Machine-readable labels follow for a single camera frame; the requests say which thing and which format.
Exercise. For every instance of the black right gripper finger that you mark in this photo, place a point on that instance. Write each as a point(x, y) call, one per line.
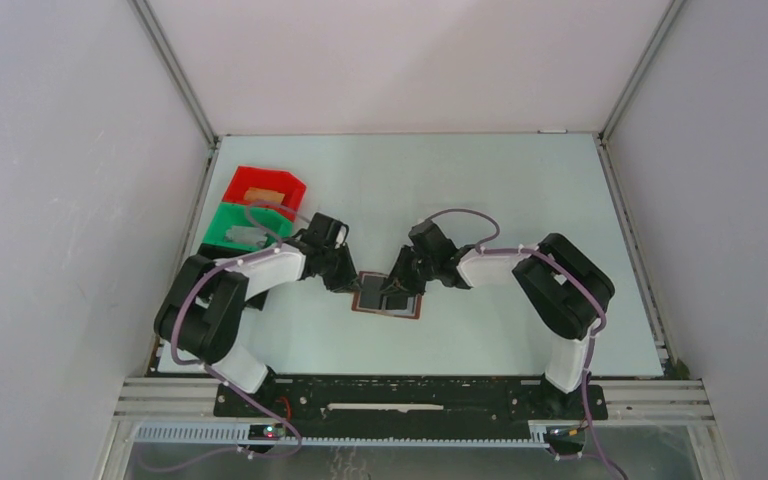
point(398, 281)
point(421, 274)

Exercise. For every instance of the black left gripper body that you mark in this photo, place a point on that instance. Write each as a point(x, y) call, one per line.
point(333, 254)

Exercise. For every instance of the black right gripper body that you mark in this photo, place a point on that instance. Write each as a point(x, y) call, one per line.
point(428, 264)

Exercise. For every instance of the brown leather card holder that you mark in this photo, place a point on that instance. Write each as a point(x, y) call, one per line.
point(396, 306)

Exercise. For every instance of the dark credit card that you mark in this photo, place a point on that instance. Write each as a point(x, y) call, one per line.
point(370, 296)

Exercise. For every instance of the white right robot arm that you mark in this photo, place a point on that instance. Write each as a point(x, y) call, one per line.
point(567, 290)

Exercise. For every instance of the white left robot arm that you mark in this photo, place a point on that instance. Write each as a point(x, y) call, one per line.
point(201, 314)

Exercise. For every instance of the orange card in red bin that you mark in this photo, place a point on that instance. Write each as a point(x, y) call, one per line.
point(262, 196)

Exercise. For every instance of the clear card in green bin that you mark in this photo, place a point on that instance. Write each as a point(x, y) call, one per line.
point(246, 237)

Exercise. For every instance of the red plastic bin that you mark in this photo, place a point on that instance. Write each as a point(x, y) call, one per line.
point(250, 184)

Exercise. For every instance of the green plastic bin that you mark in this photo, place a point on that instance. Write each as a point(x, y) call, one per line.
point(228, 214)

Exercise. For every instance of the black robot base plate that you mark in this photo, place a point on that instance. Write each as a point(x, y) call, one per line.
point(431, 408)

